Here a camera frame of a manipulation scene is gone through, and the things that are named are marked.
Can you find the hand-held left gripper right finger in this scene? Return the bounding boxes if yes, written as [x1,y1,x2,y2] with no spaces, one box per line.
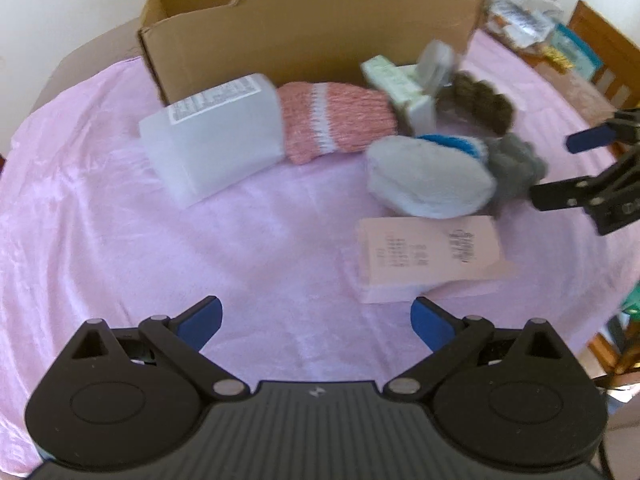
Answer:
[384,297,576,395]

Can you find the wooden chair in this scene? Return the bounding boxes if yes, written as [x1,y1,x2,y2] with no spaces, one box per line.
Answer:
[587,327,640,376]
[567,0,640,111]

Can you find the large clear jar black lid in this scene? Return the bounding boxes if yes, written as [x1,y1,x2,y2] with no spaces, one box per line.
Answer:
[485,0,563,51]

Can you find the green tissue pack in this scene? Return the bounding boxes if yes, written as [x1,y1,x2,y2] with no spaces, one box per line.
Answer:
[360,55,436,133]

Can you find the pink cloth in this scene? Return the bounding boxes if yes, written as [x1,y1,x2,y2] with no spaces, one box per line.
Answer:
[0,27,640,478]

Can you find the grey plush mouse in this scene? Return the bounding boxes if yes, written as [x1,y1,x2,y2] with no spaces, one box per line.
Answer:
[482,132,548,211]

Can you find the white plastic bottle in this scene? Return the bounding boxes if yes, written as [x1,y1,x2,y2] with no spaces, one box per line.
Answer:
[138,74,286,209]

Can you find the brown cardboard box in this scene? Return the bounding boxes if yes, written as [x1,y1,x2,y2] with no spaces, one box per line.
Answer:
[137,0,488,106]

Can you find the gold ornament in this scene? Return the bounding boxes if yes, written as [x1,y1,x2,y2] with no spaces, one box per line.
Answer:
[537,42,573,70]

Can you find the pink knitted sock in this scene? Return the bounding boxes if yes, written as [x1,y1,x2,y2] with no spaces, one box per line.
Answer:
[276,81,401,166]

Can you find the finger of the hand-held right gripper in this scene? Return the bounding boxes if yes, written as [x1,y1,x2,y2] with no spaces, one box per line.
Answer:
[530,176,601,211]
[566,108,640,153]

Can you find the clear jar with brown pieces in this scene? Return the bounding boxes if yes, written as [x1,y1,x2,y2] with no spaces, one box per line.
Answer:
[415,40,516,136]

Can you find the teal booklet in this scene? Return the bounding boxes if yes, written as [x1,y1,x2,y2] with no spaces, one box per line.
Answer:
[550,22,603,83]

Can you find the pink carton box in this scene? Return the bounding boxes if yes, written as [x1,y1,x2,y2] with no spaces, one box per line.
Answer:
[356,215,521,305]

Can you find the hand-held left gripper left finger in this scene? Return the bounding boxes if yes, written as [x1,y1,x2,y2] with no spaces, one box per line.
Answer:
[52,296,250,402]

